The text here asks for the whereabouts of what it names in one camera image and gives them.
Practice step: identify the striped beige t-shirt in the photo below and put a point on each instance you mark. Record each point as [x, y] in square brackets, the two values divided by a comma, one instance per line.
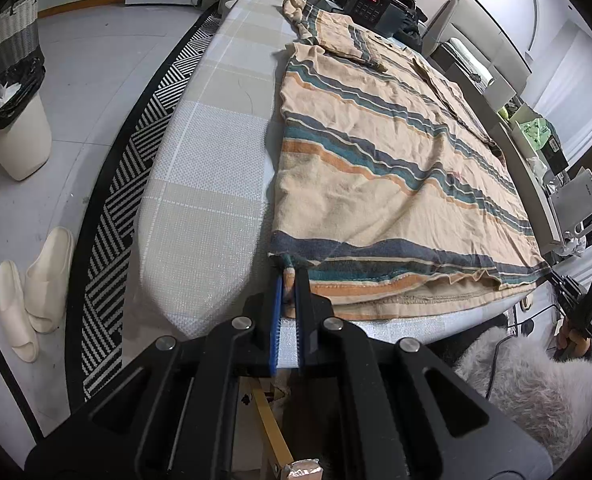
[401, 160]

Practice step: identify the cream slipper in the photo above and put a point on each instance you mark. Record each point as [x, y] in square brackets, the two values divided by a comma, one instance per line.
[48, 280]
[18, 310]

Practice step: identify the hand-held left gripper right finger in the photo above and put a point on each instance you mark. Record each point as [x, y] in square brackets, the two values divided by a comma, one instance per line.
[302, 320]

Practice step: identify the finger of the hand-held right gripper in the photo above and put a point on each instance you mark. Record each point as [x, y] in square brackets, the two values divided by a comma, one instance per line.
[566, 287]

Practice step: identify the person's right hand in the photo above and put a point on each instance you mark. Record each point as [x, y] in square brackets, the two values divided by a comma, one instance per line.
[571, 345]

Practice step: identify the white kettle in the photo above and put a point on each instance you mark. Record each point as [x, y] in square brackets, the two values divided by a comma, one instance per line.
[576, 200]

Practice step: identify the white trash bin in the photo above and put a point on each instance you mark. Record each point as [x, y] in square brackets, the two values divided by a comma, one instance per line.
[21, 135]

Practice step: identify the grey side cabinet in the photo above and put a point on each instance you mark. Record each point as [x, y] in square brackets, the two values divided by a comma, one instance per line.
[521, 170]

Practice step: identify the grey padded bed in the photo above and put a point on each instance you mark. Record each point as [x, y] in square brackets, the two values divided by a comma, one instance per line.
[486, 40]

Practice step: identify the woven laundry basket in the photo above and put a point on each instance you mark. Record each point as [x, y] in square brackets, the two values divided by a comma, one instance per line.
[11, 25]

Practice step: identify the black rice cooker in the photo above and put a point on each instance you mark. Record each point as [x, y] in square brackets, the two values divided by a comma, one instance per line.
[371, 7]

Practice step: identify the black box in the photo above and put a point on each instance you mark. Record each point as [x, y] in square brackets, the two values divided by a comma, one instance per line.
[557, 150]

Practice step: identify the white paper roll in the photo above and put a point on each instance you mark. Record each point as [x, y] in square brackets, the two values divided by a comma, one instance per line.
[500, 91]

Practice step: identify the checked beige tablecloth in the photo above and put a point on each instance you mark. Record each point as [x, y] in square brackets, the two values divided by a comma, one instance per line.
[201, 185]

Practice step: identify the green plastic bag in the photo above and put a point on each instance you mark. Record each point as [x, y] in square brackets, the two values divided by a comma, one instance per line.
[535, 135]

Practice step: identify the white curtain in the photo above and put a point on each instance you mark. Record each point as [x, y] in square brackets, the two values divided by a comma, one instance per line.
[576, 85]

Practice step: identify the wooden table leg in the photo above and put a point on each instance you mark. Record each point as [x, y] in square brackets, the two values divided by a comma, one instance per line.
[271, 425]

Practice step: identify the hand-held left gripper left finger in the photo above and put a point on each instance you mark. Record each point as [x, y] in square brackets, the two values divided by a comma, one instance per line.
[277, 320]

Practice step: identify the white fluffy fabric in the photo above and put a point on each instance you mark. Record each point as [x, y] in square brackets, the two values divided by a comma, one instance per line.
[526, 400]

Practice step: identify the black white patterned rug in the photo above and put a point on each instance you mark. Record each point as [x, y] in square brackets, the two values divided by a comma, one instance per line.
[121, 210]

